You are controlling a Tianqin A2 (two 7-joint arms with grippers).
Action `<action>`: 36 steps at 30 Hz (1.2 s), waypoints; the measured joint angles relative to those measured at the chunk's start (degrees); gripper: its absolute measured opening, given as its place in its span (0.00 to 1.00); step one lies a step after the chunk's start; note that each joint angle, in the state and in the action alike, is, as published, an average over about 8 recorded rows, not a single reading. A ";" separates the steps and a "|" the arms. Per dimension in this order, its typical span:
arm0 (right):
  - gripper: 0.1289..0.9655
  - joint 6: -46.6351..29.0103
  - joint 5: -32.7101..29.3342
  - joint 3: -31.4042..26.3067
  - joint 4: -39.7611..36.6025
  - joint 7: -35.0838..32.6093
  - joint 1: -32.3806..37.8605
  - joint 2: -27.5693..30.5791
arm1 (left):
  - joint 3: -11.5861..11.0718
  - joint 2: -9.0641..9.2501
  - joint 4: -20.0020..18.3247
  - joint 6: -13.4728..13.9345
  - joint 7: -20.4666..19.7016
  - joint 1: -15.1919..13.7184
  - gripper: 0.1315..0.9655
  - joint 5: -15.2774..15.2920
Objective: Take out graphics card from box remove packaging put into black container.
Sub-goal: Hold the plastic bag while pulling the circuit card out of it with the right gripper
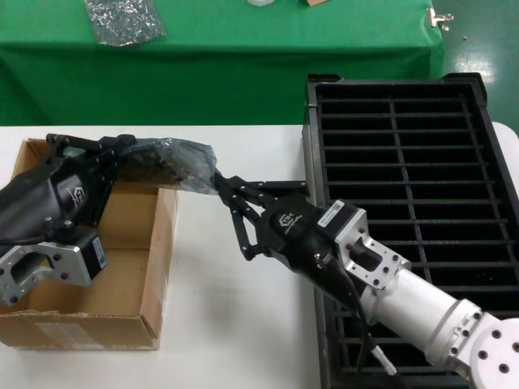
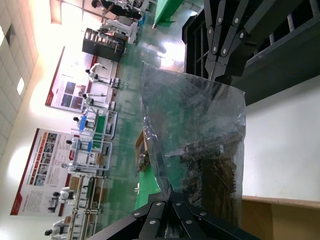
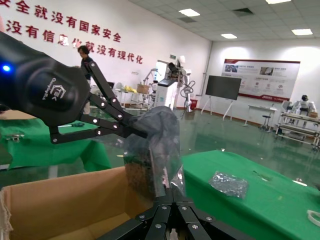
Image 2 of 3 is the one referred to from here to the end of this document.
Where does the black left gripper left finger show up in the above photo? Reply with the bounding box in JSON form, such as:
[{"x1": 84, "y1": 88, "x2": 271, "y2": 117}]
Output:
[{"x1": 92, "y1": 200, "x2": 168, "y2": 240}]

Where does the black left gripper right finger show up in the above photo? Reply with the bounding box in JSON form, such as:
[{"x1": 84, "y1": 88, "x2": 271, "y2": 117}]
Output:
[{"x1": 167, "y1": 192, "x2": 253, "y2": 240}]

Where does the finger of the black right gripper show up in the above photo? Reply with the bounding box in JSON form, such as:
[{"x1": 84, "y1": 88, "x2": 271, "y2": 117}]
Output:
[
  {"x1": 213, "y1": 0, "x2": 251, "y2": 81},
  {"x1": 203, "y1": 0, "x2": 226, "y2": 79}
]

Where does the graphics card with metal bracket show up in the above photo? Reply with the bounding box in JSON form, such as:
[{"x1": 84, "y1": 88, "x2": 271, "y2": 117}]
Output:
[{"x1": 178, "y1": 139, "x2": 240, "y2": 208}]

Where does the translucent grey anti-static bag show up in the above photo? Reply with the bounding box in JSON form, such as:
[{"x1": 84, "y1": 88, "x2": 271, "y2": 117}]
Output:
[{"x1": 139, "y1": 60, "x2": 248, "y2": 222}]

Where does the black slotted plastic container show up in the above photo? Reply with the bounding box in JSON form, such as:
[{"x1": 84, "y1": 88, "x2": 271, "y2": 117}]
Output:
[{"x1": 180, "y1": 0, "x2": 320, "y2": 106}]

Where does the flat cardboard box with lid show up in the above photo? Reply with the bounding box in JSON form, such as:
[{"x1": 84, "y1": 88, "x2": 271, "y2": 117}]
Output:
[{"x1": 134, "y1": 129, "x2": 151, "y2": 173}]

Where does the open brown cardboard box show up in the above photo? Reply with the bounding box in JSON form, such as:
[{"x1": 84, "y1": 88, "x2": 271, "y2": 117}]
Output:
[{"x1": 241, "y1": 194, "x2": 320, "y2": 240}]

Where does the crumpled silver anti-static bag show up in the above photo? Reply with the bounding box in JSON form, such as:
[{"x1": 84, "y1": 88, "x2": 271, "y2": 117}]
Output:
[{"x1": 136, "y1": 147, "x2": 151, "y2": 173}]

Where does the white metal shelf rack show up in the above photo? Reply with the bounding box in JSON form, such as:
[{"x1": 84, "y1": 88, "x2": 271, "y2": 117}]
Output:
[{"x1": 66, "y1": 134, "x2": 113, "y2": 177}]

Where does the person in black clothes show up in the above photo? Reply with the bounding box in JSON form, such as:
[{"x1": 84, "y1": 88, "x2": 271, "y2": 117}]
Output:
[{"x1": 91, "y1": 0, "x2": 143, "y2": 20}]

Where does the shelf rack with blue bins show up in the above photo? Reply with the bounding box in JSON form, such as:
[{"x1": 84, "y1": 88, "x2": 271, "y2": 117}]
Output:
[{"x1": 71, "y1": 109, "x2": 118, "y2": 141}]

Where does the black server rack cabinet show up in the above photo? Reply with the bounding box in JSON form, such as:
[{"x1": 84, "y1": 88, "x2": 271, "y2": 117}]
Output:
[{"x1": 82, "y1": 27, "x2": 126, "y2": 62}]

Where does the white tube frame workbench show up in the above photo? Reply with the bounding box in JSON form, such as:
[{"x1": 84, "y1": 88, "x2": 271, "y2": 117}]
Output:
[
  {"x1": 74, "y1": 174, "x2": 110, "y2": 213},
  {"x1": 67, "y1": 209, "x2": 101, "y2": 240}
]

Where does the wall poster with orange bar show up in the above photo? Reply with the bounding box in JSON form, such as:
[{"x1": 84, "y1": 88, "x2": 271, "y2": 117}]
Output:
[{"x1": 9, "y1": 127, "x2": 76, "y2": 217}]

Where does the wall poster with dark photos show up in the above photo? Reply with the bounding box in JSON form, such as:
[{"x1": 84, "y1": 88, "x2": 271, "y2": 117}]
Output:
[{"x1": 44, "y1": 46, "x2": 118, "y2": 111}]

